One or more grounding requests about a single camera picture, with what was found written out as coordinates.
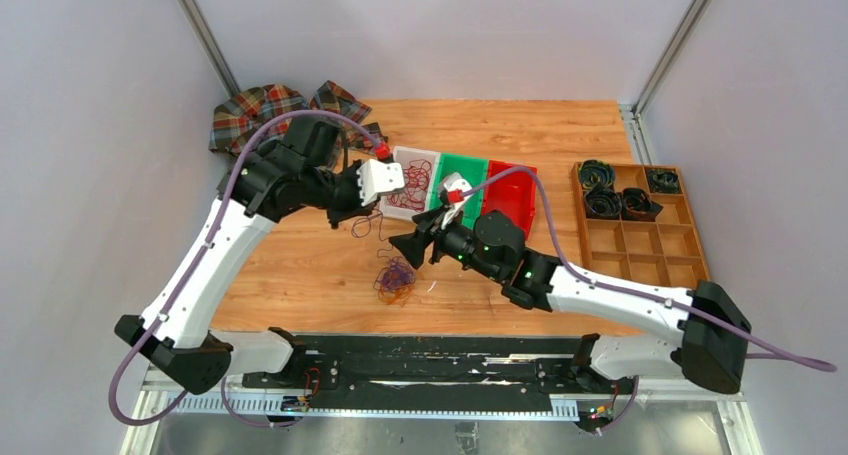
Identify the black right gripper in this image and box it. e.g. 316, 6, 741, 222
389, 205, 503, 283

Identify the coloured cable bundle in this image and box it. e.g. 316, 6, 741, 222
351, 210, 419, 308

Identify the red cable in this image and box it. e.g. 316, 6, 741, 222
387, 159, 435, 213

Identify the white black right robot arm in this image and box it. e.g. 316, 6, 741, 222
389, 210, 751, 395

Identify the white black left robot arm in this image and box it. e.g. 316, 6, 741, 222
115, 110, 404, 395

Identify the white plastic bin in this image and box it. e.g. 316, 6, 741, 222
379, 146, 441, 221

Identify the green plastic bin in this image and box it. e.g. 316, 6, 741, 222
427, 153, 490, 231

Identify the red plastic bin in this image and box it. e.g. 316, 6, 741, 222
480, 171, 536, 240

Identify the plaid cloth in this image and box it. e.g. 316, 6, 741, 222
208, 80, 394, 168

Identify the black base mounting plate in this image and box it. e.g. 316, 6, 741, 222
234, 334, 633, 416

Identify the wooden compartment tray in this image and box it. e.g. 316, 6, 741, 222
571, 159, 710, 289

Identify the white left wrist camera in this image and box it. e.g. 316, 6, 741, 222
356, 159, 406, 207

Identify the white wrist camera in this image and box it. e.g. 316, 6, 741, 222
437, 172, 472, 229
356, 159, 406, 207

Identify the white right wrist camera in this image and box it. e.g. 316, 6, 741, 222
437, 172, 472, 229

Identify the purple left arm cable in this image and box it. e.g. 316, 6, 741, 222
107, 109, 389, 429

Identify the right aluminium corner post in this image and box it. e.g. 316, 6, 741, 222
632, 0, 712, 118

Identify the aluminium corner post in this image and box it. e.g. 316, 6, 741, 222
632, 0, 712, 118
176, 0, 241, 96

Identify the left aluminium corner post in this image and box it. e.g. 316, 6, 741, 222
176, 0, 241, 96

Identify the aluminium frame rail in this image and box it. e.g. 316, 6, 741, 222
143, 335, 729, 422

